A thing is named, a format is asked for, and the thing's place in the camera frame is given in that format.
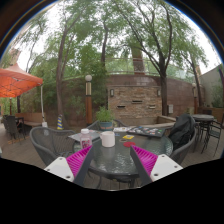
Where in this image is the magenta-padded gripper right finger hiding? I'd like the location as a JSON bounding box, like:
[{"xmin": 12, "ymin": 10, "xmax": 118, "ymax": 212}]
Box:
[{"xmin": 129, "ymin": 145, "xmax": 184, "ymax": 187}]

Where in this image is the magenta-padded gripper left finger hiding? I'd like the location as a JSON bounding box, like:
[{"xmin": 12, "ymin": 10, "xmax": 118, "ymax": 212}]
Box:
[{"xmin": 44, "ymin": 145, "xmax": 96, "ymax": 187}]

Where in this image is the pink juice bottle white cap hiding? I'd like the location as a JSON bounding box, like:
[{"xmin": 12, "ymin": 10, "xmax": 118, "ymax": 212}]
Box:
[{"xmin": 79, "ymin": 128, "xmax": 93, "ymax": 150}]

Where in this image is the grey laptop with stickers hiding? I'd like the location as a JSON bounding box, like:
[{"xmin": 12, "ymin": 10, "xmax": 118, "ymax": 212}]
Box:
[{"xmin": 68, "ymin": 129, "xmax": 102, "ymax": 143}]

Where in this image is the black laptop with stickers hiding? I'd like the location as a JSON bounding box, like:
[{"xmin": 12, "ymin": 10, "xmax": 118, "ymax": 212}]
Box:
[{"xmin": 126, "ymin": 125, "xmax": 167, "ymax": 138}]

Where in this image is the white ceramic mug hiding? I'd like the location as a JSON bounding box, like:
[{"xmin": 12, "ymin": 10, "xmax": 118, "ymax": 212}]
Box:
[{"xmin": 99, "ymin": 130, "xmax": 116, "ymax": 148}]

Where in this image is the white printed card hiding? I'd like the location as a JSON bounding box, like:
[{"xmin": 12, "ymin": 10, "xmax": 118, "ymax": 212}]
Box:
[{"xmin": 113, "ymin": 126, "xmax": 129, "ymax": 133}]

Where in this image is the blue yellow striped cone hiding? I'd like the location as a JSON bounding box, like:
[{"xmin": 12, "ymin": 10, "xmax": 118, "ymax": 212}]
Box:
[{"xmin": 55, "ymin": 114, "xmax": 64, "ymax": 131}]

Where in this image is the black jacket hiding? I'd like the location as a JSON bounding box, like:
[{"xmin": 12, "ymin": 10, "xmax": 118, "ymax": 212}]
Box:
[{"xmin": 168, "ymin": 113, "xmax": 196, "ymax": 151}]

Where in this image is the green plant in teal pot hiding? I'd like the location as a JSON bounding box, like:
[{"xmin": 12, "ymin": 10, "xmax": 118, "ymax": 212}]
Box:
[{"xmin": 95, "ymin": 106, "xmax": 115, "ymax": 131}]

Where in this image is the wooden bench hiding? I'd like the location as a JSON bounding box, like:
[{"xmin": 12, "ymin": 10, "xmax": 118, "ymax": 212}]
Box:
[{"xmin": 14, "ymin": 112, "xmax": 44, "ymax": 128}]

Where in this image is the round dark patio table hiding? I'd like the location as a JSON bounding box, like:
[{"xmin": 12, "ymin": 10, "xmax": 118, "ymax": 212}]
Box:
[{"xmin": 192, "ymin": 114, "xmax": 215, "ymax": 141}]

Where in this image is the dark-trunked tree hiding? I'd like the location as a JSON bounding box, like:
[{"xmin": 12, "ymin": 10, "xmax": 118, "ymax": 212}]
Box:
[{"xmin": 113, "ymin": 0, "xmax": 208, "ymax": 117}]

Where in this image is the dark metal chair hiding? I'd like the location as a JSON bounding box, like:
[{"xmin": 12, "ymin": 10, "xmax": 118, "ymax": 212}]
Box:
[{"xmin": 207, "ymin": 114, "xmax": 224, "ymax": 158}]

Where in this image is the group of dark chairs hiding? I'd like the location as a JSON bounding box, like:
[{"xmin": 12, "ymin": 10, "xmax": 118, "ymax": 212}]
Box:
[{"xmin": 1, "ymin": 114, "xmax": 26, "ymax": 141}]

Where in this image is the leaning grey-trunked tree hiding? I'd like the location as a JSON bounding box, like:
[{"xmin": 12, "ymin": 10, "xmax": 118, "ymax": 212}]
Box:
[{"xmin": 43, "ymin": 0, "xmax": 111, "ymax": 129}]

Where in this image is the orange canopy tent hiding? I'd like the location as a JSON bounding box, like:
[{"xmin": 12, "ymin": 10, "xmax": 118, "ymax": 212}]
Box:
[{"xmin": 0, "ymin": 63, "xmax": 48, "ymax": 128}]

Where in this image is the globe-topped lamp post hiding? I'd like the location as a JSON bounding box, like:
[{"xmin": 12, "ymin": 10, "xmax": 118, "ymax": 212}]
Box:
[
  {"xmin": 191, "ymin": 82, "xmax": 198, "ymax": 115},
  {"xmin": 84, "ymin": 74, "xmax": 94, "ymax": 126}
]

